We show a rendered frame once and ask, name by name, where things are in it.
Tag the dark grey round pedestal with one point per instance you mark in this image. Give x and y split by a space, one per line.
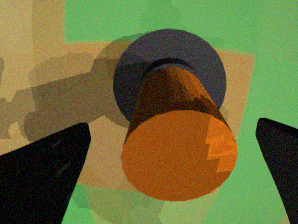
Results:
166 48

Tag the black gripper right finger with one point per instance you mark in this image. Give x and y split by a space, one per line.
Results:
279 145

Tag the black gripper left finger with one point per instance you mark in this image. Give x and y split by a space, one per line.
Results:
37 181

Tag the orange knob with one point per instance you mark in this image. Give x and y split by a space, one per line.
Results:
178 146

